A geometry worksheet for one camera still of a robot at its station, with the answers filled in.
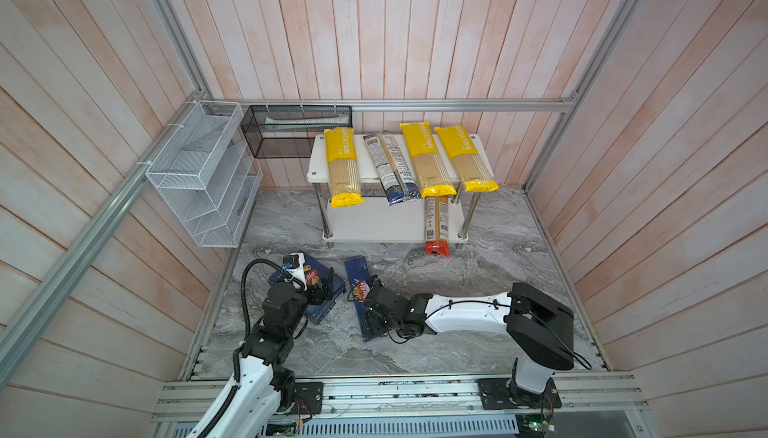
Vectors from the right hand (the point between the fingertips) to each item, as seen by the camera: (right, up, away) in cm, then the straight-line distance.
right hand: (370, 318), depth 85 cm
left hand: (-14, +14, -4) cm, 20 cm away
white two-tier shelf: (+2, +28, +16) cm, 32 cm away
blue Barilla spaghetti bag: (-4, +11, +8) cm, 14 cm away
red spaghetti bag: (+22, +27, +13) cm, 37 cm away
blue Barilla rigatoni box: (-19, +13, +5) cm, 23 cm away
